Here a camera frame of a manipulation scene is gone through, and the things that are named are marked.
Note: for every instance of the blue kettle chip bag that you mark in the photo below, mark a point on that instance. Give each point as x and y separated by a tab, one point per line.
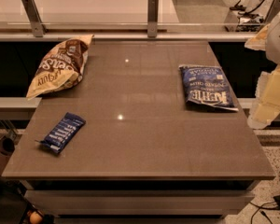
206	85

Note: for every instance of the middle metal rail bracket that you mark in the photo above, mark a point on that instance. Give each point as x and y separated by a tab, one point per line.
152	18

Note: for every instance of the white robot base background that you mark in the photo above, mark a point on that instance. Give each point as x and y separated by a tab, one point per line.
247	18

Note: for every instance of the metal rail bracket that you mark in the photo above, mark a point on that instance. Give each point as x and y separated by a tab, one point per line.
152	18
273	11
38	29

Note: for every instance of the brown chip bag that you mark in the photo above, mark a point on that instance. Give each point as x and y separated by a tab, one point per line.
62	67

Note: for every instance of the orange ball under table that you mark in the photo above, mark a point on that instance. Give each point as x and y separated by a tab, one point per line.
35	218

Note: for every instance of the right metal rail bracket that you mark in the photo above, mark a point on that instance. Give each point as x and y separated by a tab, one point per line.
273	11

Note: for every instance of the blue snack bar wrapper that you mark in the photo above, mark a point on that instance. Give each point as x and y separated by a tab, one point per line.
63	132

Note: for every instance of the left metal rail bracket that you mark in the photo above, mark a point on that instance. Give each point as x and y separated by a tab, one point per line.
38	29

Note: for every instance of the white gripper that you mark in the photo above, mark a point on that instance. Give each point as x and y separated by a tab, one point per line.
278	44

